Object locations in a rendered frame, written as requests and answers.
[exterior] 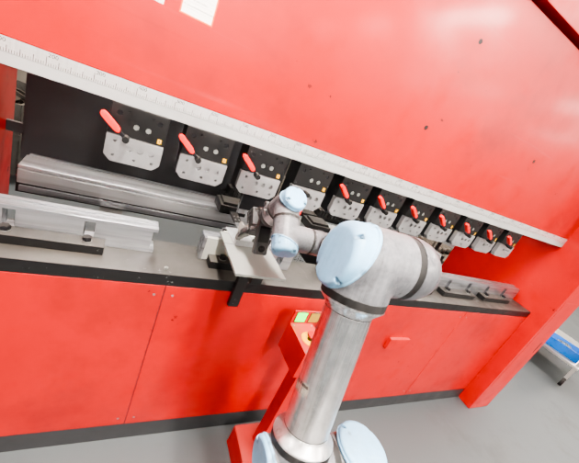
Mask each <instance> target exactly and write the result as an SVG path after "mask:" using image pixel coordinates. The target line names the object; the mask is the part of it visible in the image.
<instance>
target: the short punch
mask: <svg viewBox="0 0 579 463"><path fill-rule="evenodd" d="M266 201H268V199H265V198H259V197H255V196H251V195H247V194H244V193H242V195H241V198H240V200H239V203H238V206H237V207H238V209H237V210H236V212H238V213H242V214H246V215H247V212H248V211H249V210H250V209H251V208H252V207H256V208H257V207H259V208H260V207H261V208H262V207H264V206H265V202H266Z"/></svg>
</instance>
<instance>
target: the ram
mask: <svg viewBox="0 0 579 463"><path fill-rule="evenodd" d="M181 1H182V0H165V1H164V4H161V3H159V2H157V1H155V0H0V34H1V35H4V36H7V37H9V38H11V39H14V40H18V41H21V42H24V43H27V44H28V45H31V46H34V47H37V48H39V49H42V50H45V51H48V52H51V53H54V54H57V55H60V56H62V57H64V58H67V59H70V60H72V61H75V62H80V63H81V64H84V65H87V66H90V67H92V68H95V69H98V70H100V71H102V72H105V73H110V74H113V75H115V76H117V77H120V78H123V79H125V80H128V81H131V82H133V83H135V84H138V85H143V86H145V87H148V88H151V89H153V90H155V91H158V92H161V93H164V94H166V95H169V96H173V97H176V98H178V99H181V100H184V101H187V102H188V103H191V104H194V105H197V106H199V107H204V108H206V109H208V110H211V111H214V112H217V113H219V114H222V115H224V116H227V117H229V118H232V119H237V120H240V121H242V122H244V123H247V124H250V125H252V126H255V127H258V128H260V129H262V130H267V131H270V132H272V133H275V134H277V135H280V136H282V137H285V138H288V139H291V140H293V141H297V142H300V143H303V144H305V145H308V146H311V147H313V148H315V149H318V150H321V151H324V152H328V153H331V154H333V155H335V156H338V157H341V158H344V159H346V160H348V161H351V162H354V163H356V164H361V165H364V166H367V167H368V168H371V169H374V170H377V171H379V172H382V173H384V174H387V175H391V176H394V177H397V178H399V179H402V180H404V181H407V182H409V183H412V184H415V185H418V186H421V187H424V188H427V189H430V190H432V191H435V192H438V193H440V194H442V195H445V196H448V197H451V198H455V199H457V200H460V201H462V202H465V203H468V204H471V205H473V206H475V207H478V208H481V209H485V210H488V211H491V212H493V213H495V214H498V215H501V216H504V217H506V218H509V219H511V220H515V221H518V222H521V223H524V224H526V225H528V226H531V227H534V228H536V229H539V230H542V231H545V232H548V233H551V234H554V235H557V236H559V237H562V238H564V239H567V240H568V239H569V238H570V237H571V235H572V234H573V233H574V232H575V230H576V229H577V228H578V227H579V50H578V49H577V48H576V47H575V46H574V45H573V44H572V43H571V42H570V41H569V39H568V38H567V37H566V36H565V35H564V34H563V33H562V32H561V31H560V30H559V29H558V28H557V27H556V26H555V25H554V24H553V23H552V22H551V21H550V20H549V19H548V17H547V16H546V15H545V14H544V13H543V12H542V11H541V10H540V9H539V8H538V7H537V6H536V5H535V4H534V3H533V2H532V1H531V0H219V3H218V7H217V10H216V14H215V18H214V21H213V24H212V27H210V26H207V25H205V24H203V23H201V22H199V21H197V20H196V19H194V18H192V17H189V16H187V15H185V14H183V13H181V12H179V9H180V6H181ZM0 63H2V64H5V65H8V66H11V67H14V68H17V69H19V70H22V71H25V72H28V73H33V74H35V75H38V76H41V77H44V78H47V79H50V80H52V81H55V82H58V83H61V84H64V85H69V86H72V87H75V88H78V89H81V90H84V91H86V92H89V93H92V94H95V95H98V96H103V97H105V98H108V99H111V100H114V101H117V102H120V103H122V104H125V105H128V106H131V107H136V108H139V109H142V110H145V111H148V112H151V113H154V114H156V115H159V116H162V117H165V118H168V119H172V120H175V121H178V122H181V123H184V124H187V125H189V126H192V127H195V128H198V129H202V130H206V131H209V132H212V133H215V134H218V135H221V136H223V137H226V138H229V139H232V140H235V141H239V142H242V143H245V144H248V145H251V146H254V147H256V148H259V149H262V150H265V151H269V152H273V153H276V154H279V155H282V156H285V157H288V158H290V159H293V160H296V161H299V162H302V163H305V164H309V165H312V166H315V167H318V168H321V169H324V170H326V171H329V172H333V173H336V174H339V175H343V176H346V177H349V178H352V179H355V180H357V181H360V182H363V183H366V184H369V185H372V186H376V187H379V188H382V189H385V190H388V191H391V192H393V193H396V194H400V195H403V196H406V197H409V198H413V199H416V200H419V201H422V202H425V203H427V204H430V205H433V206H436V207H439V208H442V209H446V210H449V211H452V212H455V213H458V214H460V215H463V216H467V217H470V218H473V219H476V220H480V221H483V222H486V223H489V224H492V225H494V226H497V227H500V228H503V229H506V230H509V231H511V232H516V233H519V234H522V235H525V236H527V237H530V238H534V239H537V240H540V241H543V242H545V243H550V244H553V245H556V246H559V247H562V246H563V245H564V243H560V242H557V241H554V240H552V239H549V238H546V237H543V236H540V235H537V234H536V233H533V232H530V231H525V230H522V229H519V228H517V227H514V226H511V225H509V224H506V223H503V222H501V221H498V220H493V219H490V218H487V217H484V216H483V215H480V214H477V213H474V212H471V211H468V210H466V209H461V208H458V207H455V206H453V205H450V204H448V203H445V202H442V201H439V200H436V199H433V198H429V197H427V196H424V195H421V194H418V193H415V192H413V191H410V190H407V189H404V188H401V187H399V186H395V185H392V184H389V183H386V182H383V181H380V180H378V179H375V178H373V177H370V176H367V175H363V174H360V173H357V172H354V171H351V170H348V169H345V168H344V167H341V166H338V165H335V164H330V163H328V162H325V161H322V160H319V159H317V158H314V157H311V156H309V155H306V154H303V153H300V152H295V151H293V150H291V149H288V148H285V147H282V146H279V145H276V144H274V143H271V142H268V141H264V140H261V139H258V138H256V137H253V136H250V135H247V134H244V133H242V132H239V131H236V130H232V129H229V128H226V127H223V126H221V125H218V124H215V123H212V122H209V121H207V120H205V119H200V118H197V117H194V116H191V115H189V114H186V113H183V112H181V111H178V110H175V109H172V108H170V107H165V106H162V105H159V104H156V103H154V102H152V101H149V100H146V99H143V98H140V97H137V96H133V95H130V94H127V93H125V92H122V91H119V90H117V89H114V88H111V87H108V86H105V85H101V84H99V83H96V82H93V81H90V80H87V79H85V78H82V77H79V76H76V75H73V74H71V73H67V72H64V71H61V70H58V69H55V68H52V67H50V66H47V65H45V64H42V63H39V62H34V61H32V60H29V59H26V58H23V57H20V56H17V55H15V54H13V53H10V52H7V51H2V50H0Z"/></svg>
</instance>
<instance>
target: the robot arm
mask: <svg viewBox="0 0 579 463"><path fill-rule="evenodd" d="M306 204H307V198H306V196H305V194H304V192H303V191H302V190H301V189H300V188H298V187H296V186H290V187H288V188H287V189H285V190H283V191H281V192H280V194H279V195H277V196H276V197H275V198H274V199H273V200H271V201H270V202H269V201H266V202H265V206H264V207H262V208H261V207H260V208H259V207H257V208H256V207H252V208H251V209H250V210H249V211H248V212H247V223H248V225H244V223H243V222H242V221H241V222H240V223H239V227H238V232H237V233H236V235H235V239H236V240H239V241H240V240H241V239H243V238H244V237H248V236H249V234H250V235H254V236H255V238H254V239H253V240H252V242H253V243H254V244H253V249H252V253H253V254H261V255H266V254H267V248H268V244H269V240H270V235H271V231H272V235H271V252H272V253H273V254H274V255H276V256H278V257H286V258H290V257H294V256H295V255H297V253H302V254H310V255H314V256H317V259H316V262H317V263H318V265H317V266H316V274H317V276H318V278H319V280H320V281H321V283H323V284H322V285H321V291H322V293H323V295H324V299H325V303H324V306H323V309H322V312H321V315H320V318H319V321H318V323H317V325H316V328H315V331H314V334H313V337H312V341H311V343H310V346H309V349H308V352H307V355H306V357H305V359H304V362H303V365H302V368H301V373H300V374H299V377H298V380H297V383H296V386H295V389H294V391H293V394H292V396H291V399H290V402H289V407H288V409H287V411H286V412H283V413H281V414H280V415H279V416H278V417H277V418H276V420H275V422H274V424H273V426H272V429H271V432H270V433H267V432H263V433H262V434H258V435H257V436H256V438H255V442H254V445H253V452H252V463H387V458H386V455H385V452H384V450H383V448H382V446H381V444H380V441H379V440H378V439H377V437H376V436H375V435H374V434H373V433H372V432H371V431H370V430H369V429H368V428H367V427H366V426H365V425H363V424H361V423H358V422H356V421H345V422H343V423H341V424H339V425H338V427H337V429H336V431H335V432H331V429H332V426H333V424H334V421H335V417H336V415H337V412H338V410H339V407H340V404H341V402H342V399H343V397H344V395H345V392H346V388H347V385H348V382H349V380H350V378H351V375H352V373H353V370H354V367H355V365H356V363H357V360H358V356H359V353H360V351H361V348H362V345H363V344H364V341H365V338H366V336H367V333H368V330H369V327H370V324H371V322H372V320H373V319H376V318H378V317H380V316H383V315H384V314H385V311H386V310H387V307H388V305H389V302H390V299H400V300H417V299H421V298H423V297H426V296H427V295H429V294H430V293H431V292H433V291H434V289H435V288H436V287H437V285H438V283H439V281H440V278H441V274H442V264H441V261H440V259H439V256H438V254H437V252H436V251H435V250H434V249H433V247H432V246H431V245H429V244H428V243H426V242H424V241H423V240H421V239H418V238H416V237H413V236H409V235H406V234H402V233H399V232H397V231H391V230H388V229H384V228H382V227H379V226H378V225H376V224H373V223H370V222H361V221H357V220H347V221H344V222H341V223H340V224H338V225H337V226H336V227H334V228H333V229H332V230H331V231H330V232H329V233H327V232H323V231H317V230H314V229H310V228H306V227H302V226H300V211H302V210H303V209H304V208H305V206H306Z"/></svg>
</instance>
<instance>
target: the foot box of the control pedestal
mask: <svg viewBox="0 0 579 463"><path fill-rule="evenodd" d="M259 424H260V423H249V424H241V425H235V426H234V428H233V430H232V432H231V434H230V436H229V438H228V440H227V446H228V450H229V455H230V460H231V463H252V452H253V445H254V442H253V438H252V437H253V435H254V433H255V430H256V429H257V427H258V426H259Z"/></svg>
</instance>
